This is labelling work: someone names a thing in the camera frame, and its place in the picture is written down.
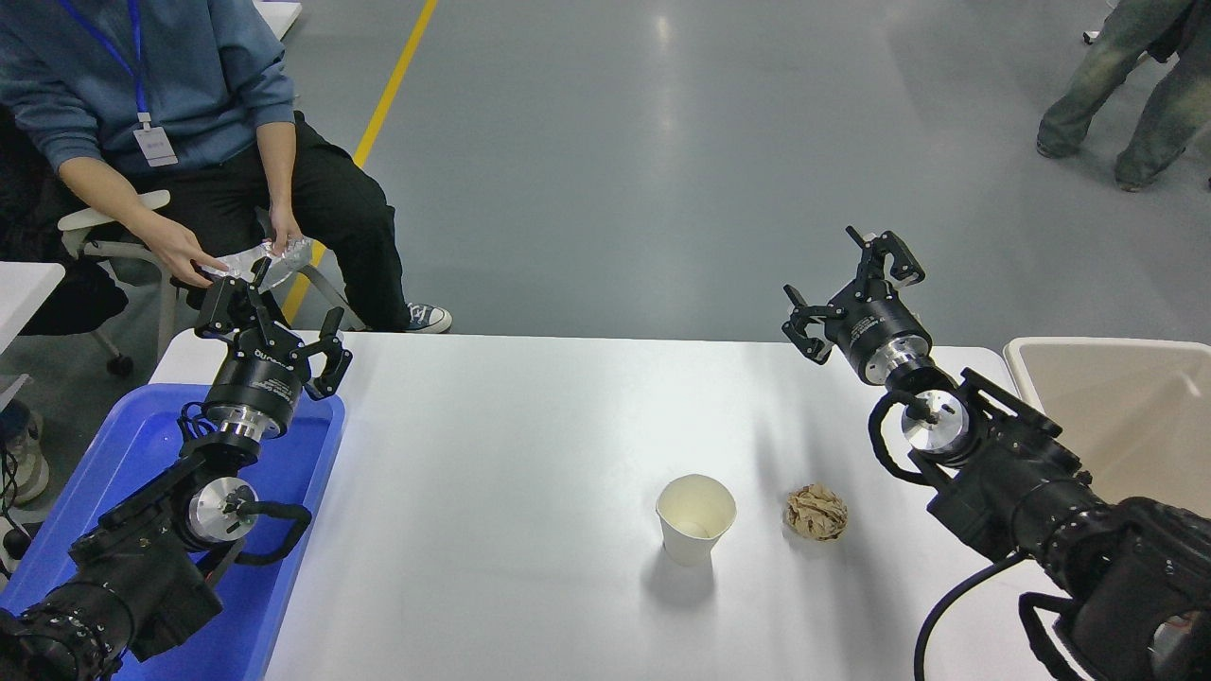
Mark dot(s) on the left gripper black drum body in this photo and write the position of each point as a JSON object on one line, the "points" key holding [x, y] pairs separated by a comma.
{"points": [[255, 383]]}

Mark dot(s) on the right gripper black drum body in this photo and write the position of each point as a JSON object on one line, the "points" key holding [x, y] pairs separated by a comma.
{"points": [[880, 331]]}

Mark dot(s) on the silver foil tray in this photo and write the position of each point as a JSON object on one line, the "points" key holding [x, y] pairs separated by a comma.
{"points": [[284, 263]]}

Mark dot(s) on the white paper cup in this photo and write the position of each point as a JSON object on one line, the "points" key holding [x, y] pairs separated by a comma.
{"points": [[695, 541]]}

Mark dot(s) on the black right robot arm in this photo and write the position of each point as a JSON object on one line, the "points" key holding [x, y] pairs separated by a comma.
{"points": [[1041, 501]]}

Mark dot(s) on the person's left forearm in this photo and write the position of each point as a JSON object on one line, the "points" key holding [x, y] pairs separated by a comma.
{"points": [[279, 165]]}

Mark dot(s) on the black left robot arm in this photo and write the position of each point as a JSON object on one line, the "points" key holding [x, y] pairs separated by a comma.
{"points": [[142, 567]]}

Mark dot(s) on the person's right forearm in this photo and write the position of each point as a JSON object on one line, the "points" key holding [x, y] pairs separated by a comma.
{"points": [[104, 189]]}

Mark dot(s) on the person's left hand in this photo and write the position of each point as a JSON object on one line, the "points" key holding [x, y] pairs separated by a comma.
{"points": [[284, 229]]}

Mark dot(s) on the person's right hand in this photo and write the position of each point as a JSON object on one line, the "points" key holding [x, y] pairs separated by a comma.
{"points": [[180, 251]]}

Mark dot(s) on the blue plastic tray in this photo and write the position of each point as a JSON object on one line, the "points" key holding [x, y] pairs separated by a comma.
{"points": [[298, 492]]}

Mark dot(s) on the crumpled tan paper ball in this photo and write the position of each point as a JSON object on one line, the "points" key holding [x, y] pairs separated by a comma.
{"points": [[816, 513]]}

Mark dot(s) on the pale grey office chair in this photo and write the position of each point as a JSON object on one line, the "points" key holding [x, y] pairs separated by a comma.
{"points": [[104, 213]]}

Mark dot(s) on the white side table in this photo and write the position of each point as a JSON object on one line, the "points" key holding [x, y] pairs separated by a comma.
{"points": [[24, 293]]}

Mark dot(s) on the pale shoe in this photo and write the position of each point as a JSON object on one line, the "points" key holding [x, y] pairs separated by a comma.
{"points": [[28, 463]]}

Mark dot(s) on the large pale bin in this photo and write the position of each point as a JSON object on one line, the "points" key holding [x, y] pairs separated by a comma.
{"points": [[1116, 407]]}

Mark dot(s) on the person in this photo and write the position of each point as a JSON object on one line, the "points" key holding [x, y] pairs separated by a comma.
{"points": [[189, 57], [1097, 85]]}

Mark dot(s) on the white flat panel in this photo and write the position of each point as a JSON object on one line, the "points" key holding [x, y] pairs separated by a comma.
{"points": [[279, 14]]}

